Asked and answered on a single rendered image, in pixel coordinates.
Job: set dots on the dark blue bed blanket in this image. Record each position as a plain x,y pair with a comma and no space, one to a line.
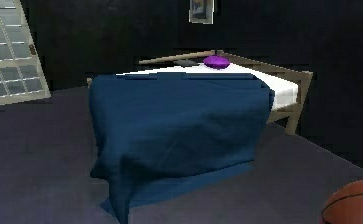
175,120

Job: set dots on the dark flat device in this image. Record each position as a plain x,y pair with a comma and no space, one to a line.
186,62

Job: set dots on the purple round cushion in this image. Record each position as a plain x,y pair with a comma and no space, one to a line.
216,62

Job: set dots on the wooden bed with white mattress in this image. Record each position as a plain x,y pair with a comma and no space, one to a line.
284,88

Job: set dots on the orange basketball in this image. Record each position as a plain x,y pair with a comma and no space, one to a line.
352,205

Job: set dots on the framed wall picture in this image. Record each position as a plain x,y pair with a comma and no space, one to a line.
201,10

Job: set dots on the window with pale frame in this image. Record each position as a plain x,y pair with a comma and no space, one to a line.
12,56

